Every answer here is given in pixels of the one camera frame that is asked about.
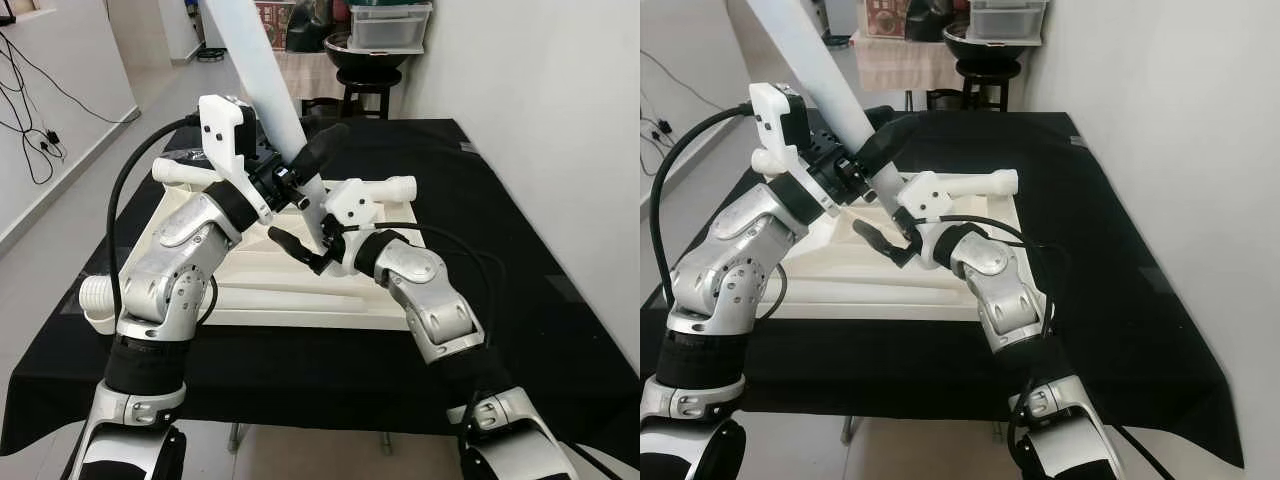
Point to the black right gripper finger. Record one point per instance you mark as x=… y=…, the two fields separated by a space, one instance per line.
x=880 y=240
x=295 y=247

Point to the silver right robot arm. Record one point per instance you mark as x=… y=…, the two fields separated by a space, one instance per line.
x=430 y=300
x=1010 y=295

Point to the dark bag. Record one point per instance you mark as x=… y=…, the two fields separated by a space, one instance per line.
x=315 y=25
x=935 y=18

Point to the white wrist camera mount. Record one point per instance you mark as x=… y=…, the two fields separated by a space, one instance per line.
x=350 y=200
x=925 y=195
x=775 y=115
x=222 y=130

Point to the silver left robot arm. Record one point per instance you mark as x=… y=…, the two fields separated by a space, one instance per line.
x=165 y=270
x=730 y=270

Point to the pink cloth covered table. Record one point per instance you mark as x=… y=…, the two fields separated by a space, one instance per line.
x=310 y=72
x=900 y=62

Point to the white plastic table leg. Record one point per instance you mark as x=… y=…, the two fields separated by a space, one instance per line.
x=180 y=172
x=395 y=188
x=98 y=296
x=255 y=70
x=770 y=162
x=985 y=183
x=790 y=60

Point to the black tablecloth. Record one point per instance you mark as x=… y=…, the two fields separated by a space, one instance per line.
x=1130 y=330
x=540 y=330

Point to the grey metal table leg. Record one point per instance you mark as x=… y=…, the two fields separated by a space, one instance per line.
x=386 y=442
x=850 y=428
x=237 y=438
x=997 y=430

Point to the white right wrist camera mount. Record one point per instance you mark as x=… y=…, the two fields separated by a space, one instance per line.
x=350 y=200
x=925 y=195

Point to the black round floor item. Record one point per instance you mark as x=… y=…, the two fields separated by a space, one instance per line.
x=210 y=53

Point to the white plastic table top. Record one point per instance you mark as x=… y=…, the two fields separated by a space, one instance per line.
x=880 y=285
x=290 y=290

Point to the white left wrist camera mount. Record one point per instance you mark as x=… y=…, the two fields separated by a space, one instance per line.
x=775 y=115
x=222 y=130

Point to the black wok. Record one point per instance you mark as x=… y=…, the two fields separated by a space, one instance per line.
x=365 y=55
x=990 y=45

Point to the red printed box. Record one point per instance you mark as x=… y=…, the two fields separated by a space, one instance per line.
x=885 y=15
x=272 y=22

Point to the black round stool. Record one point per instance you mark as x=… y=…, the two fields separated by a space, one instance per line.
x=370 y=78
x=988 y=68

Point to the black power adapter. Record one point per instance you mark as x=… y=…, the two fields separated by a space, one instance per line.
x=50 y=136
x=662 y=128

